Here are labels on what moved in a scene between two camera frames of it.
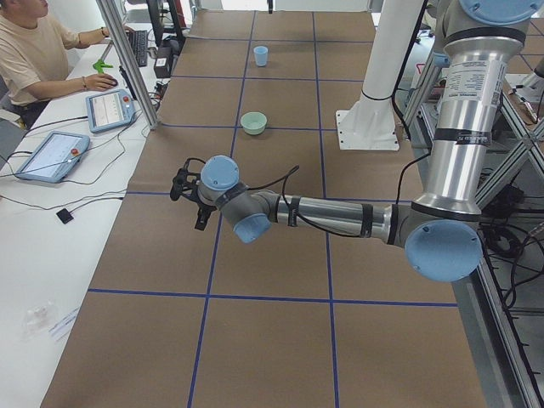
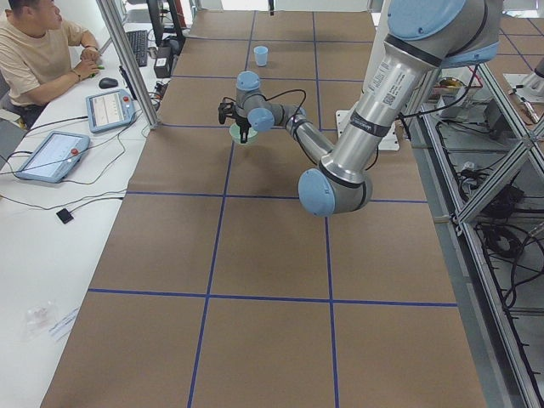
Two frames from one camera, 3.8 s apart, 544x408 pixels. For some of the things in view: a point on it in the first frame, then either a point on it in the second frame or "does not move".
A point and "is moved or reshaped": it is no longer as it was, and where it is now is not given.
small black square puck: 65,215 does not move
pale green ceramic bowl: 253,122 is moved or reshaped
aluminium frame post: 115,26 does not move
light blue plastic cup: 261,53 does not move
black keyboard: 139,43 does not move
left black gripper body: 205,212 -> 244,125
